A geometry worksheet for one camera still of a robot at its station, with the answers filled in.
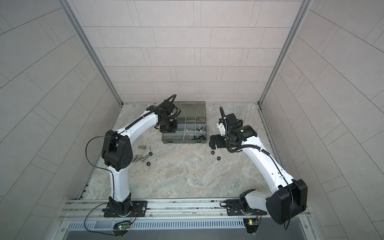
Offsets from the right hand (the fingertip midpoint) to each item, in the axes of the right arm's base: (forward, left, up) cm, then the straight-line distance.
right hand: (216, 143), depth 77 cm
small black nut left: (+4, +39, -14) cm, 41 cm away
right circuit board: (-34, -13, -17) cm, 40 cm away
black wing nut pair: (+13, +8, -14) cm, 21 cm away
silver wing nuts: (+19, +7, -13) cm, 24 cm away
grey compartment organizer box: (+21, +13, -14) cm, 29 cm away
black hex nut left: (-2, +39, -14) cm, 42 cm away
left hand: (+15, +20, -5) cm, 26 cm away
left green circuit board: (-32, +44, -12) cm, 56 cm away
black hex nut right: (-1, -2, -16) cm, 16 cm away
